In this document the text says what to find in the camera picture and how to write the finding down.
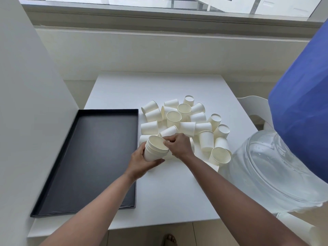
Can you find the person's right hand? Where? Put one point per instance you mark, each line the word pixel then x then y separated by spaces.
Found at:
pixel 182 147

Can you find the person's left hand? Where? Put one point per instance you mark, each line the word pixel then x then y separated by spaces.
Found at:
pixel 137 163

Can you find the person's left thumb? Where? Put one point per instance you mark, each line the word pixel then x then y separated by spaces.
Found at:
pixel 141 150

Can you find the person's right thumb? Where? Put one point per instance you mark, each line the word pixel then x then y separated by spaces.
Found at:
pixel 169 146

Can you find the nested white paper cup stack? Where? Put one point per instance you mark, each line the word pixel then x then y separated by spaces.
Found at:
pixel 153 148

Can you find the person's left forearm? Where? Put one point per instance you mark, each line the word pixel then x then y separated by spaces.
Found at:
pixel 94 210

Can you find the person's right forearm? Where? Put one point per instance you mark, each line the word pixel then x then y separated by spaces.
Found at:
pixel 230 199

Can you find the pile of loose paper cups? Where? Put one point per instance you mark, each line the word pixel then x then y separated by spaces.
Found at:
pixel 194 125

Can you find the black rectangular tray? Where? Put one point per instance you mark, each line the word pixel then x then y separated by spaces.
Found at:
pixel 94 161

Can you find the person's foot in sandal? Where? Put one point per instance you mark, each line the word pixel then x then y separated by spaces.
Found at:
pixel 170 240

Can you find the white chair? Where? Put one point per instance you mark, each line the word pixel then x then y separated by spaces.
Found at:
pixel 256 107

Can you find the blue cloth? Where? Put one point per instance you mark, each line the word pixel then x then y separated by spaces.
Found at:
pixel 302 105

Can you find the grey window frame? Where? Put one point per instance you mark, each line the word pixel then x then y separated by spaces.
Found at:
pixel 164 16

